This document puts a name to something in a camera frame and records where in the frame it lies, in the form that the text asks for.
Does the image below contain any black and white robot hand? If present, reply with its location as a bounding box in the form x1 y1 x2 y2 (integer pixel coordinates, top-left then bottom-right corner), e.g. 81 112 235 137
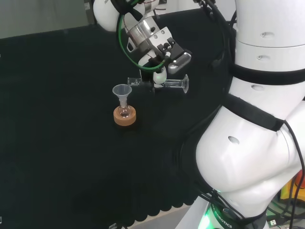
139 51 167 94

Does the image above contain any clear graduated cylinder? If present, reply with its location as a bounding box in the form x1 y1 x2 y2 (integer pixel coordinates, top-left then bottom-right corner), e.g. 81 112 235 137
127 74 190 95

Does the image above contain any small glass round-bottom flask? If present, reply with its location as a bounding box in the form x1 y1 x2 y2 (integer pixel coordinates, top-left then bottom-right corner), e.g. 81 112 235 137
118 100 131 118

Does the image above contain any clear plastic funnel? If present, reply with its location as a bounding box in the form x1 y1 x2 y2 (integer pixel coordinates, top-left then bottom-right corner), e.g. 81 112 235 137
112 84 132 106

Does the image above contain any black cloth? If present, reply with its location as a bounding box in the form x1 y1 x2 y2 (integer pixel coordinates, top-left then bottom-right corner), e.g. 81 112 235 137
0 11 239 229

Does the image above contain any yellow stop button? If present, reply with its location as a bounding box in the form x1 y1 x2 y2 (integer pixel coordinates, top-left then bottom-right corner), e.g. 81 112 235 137
280 170 305 200

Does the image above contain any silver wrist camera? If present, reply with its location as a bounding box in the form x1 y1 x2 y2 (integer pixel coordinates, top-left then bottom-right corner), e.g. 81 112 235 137
157 37 192 75

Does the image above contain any green cable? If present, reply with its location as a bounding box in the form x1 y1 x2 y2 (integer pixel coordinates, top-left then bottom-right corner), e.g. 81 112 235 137
116 0 168 72

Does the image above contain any cork ring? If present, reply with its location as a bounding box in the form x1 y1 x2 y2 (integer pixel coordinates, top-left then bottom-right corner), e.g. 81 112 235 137
113 105 137 126

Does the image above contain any black cable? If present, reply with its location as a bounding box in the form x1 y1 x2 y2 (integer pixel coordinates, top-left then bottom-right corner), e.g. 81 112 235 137
283 120 305 229

